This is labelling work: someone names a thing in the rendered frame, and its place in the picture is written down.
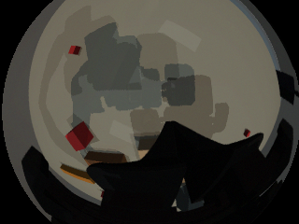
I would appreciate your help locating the tan square block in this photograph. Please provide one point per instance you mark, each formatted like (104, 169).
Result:
(144, 145)

